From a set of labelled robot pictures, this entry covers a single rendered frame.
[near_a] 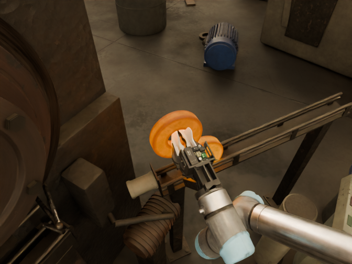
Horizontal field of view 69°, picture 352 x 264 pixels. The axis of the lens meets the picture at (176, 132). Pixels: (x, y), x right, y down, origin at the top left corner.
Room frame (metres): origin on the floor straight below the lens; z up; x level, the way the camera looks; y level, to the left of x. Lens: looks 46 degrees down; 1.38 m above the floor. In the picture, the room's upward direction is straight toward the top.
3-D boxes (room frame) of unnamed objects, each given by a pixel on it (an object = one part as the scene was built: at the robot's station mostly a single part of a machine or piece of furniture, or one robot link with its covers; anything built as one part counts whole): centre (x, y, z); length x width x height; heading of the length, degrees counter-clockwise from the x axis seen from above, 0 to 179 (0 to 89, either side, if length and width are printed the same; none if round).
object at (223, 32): (2.34, -0.44, 0.17); 0.57 x 0.31 x 0.34; 169
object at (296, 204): (0.45, -0.45, 0.26); 0.12 x 0.12 x 0.52
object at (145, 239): (0.41, 0.08, 0.27); 0.22 x 0.13 x 0.53; 149
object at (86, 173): (0.41, 0.26, 0.68); 0.11 x 0.08 x 0.24; 59
